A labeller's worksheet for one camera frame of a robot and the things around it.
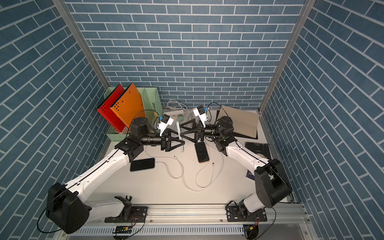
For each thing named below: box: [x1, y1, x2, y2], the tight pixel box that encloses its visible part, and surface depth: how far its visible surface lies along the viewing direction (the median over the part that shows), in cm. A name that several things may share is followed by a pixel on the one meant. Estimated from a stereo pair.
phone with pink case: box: [194, 142, 210, 164], surface depth 100 cm
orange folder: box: [110, 83, 146, 128], surface depth 90 cm
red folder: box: [97, 84, 128, 133], surface depth 86 cm
